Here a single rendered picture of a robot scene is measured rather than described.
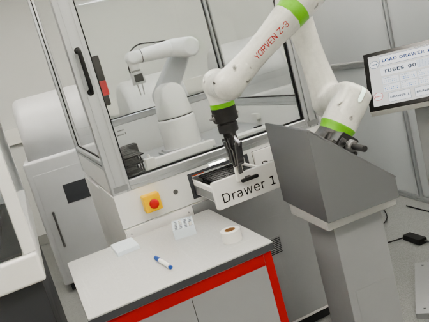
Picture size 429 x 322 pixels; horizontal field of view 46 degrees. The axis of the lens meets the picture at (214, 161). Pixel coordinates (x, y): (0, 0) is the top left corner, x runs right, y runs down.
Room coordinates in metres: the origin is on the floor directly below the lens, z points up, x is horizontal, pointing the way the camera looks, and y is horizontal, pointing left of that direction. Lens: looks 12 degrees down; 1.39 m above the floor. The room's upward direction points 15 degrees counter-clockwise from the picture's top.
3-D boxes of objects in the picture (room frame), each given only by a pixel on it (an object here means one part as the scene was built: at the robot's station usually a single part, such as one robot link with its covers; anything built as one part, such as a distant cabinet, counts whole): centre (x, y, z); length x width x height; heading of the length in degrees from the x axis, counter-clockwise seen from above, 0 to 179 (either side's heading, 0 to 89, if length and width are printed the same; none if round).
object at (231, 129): (1.87, -0.08, 1.09); 0.08 x 0.07 x 0.09; 21
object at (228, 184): (1.91, -0.10, 0.87); 0.29 x 0.02 x 0.11; 109
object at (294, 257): (2.63, 0.10, 0.40); 1.03 x 0.95 x 0.80; 109
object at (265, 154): (2.26, -0.31, 0.87); 0.29 x 0.02 x 0.11; 109
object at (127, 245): (1.89, 0.42, 0.77); 0.13 x 0.09 x 0.02; 20
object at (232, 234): (1.67, 0.01, 0.78); 0.07 x 0.07 x 0.04
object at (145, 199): (2.03, 0.29, 0.88); 0.07 x 0.05 x 0.07; 109
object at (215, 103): (1.85, -0.08, 1.27); 0.13 x 0.11 x 0.14; 14
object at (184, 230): (1.89, 0.18, 0.78); 0.12 x 0.08 x 0.04; 4
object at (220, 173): (2.10, -0.03, 0.87); 0.22 x 0.18 x 0.06; 19
